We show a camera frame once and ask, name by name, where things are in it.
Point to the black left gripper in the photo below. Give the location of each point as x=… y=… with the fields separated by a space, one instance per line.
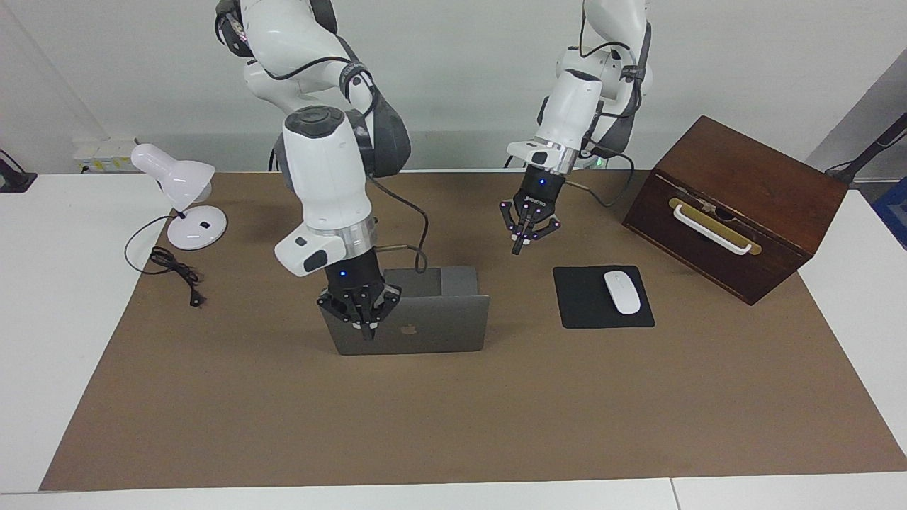
x=540 y=191

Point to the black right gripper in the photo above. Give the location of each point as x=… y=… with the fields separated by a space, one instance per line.
x=354 y=273

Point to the grey laptop with apple logo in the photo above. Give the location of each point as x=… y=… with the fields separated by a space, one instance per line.
x=439 y=326

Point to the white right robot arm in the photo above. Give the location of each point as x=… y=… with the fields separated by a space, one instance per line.
x=326 y=170

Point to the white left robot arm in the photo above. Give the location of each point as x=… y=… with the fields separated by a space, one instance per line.
x=574 y=106

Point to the black mouse pad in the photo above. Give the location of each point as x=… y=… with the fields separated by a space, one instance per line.
x=581 y=304

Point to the white computer mouse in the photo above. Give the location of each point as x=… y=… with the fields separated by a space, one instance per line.
x=622 y=294

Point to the brown table mat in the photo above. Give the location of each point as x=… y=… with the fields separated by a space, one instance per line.
x=425 y=425

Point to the white desk lamp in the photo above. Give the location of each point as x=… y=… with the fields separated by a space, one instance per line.
x=191 y=184

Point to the dark brown wooden box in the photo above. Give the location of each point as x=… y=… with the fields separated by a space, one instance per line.
x=786 y=191

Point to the white power strip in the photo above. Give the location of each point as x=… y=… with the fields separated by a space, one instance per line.
x=99 y=152

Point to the black stand pole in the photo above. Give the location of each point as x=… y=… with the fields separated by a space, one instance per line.
x=868 y=152

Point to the blue crate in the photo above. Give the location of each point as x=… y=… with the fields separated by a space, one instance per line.
x=894 y=212

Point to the black clamp base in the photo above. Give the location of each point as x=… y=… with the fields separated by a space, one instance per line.
x=14 y=180

